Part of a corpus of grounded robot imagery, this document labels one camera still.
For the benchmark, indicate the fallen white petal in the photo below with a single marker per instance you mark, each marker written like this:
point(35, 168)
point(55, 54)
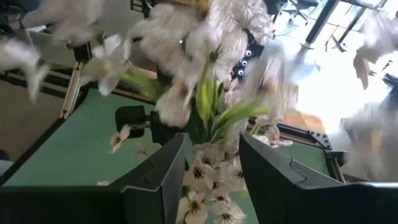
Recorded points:
point(287, 143)
point(103, 183)

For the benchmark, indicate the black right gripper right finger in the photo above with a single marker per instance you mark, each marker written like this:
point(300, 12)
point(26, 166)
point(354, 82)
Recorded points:
point(295, 199)

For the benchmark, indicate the black floor stand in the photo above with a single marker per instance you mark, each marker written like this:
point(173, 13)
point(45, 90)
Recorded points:
point(321, 21)

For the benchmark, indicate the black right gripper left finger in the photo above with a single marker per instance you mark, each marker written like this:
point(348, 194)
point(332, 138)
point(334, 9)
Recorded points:
point(149, 199)

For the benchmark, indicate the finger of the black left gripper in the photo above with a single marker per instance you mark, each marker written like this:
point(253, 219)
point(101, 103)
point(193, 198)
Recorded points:
point(166, 129)
point(130, 121)

